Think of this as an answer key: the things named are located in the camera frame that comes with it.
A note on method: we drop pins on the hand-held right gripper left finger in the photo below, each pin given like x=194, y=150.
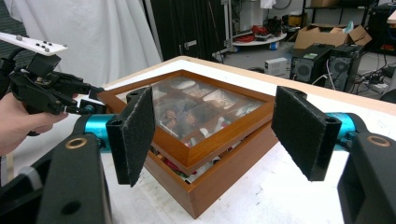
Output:
x=137, y=133

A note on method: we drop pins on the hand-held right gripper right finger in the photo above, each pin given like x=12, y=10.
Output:
x=303, y=133

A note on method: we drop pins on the wooden box with glass lid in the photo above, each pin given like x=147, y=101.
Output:
x=218, y=143

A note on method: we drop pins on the white curtain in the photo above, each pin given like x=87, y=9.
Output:
x=93, y=34

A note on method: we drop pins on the black computer tower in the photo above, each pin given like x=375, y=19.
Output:
x=345, y=68
x=308, y=67

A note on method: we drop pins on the white electronic device box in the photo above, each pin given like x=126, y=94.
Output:
x=275, y=66

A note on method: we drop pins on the white power strip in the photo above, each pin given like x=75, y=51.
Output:
x=376, y=86

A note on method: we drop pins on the open cardboard box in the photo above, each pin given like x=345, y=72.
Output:
x=323, y=37

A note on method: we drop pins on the round white table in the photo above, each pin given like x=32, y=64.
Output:
x=264, y=40

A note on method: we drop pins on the black curtain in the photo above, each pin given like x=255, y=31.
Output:
x=186, y=25

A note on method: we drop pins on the metal stand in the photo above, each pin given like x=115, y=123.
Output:
x=228, y=28

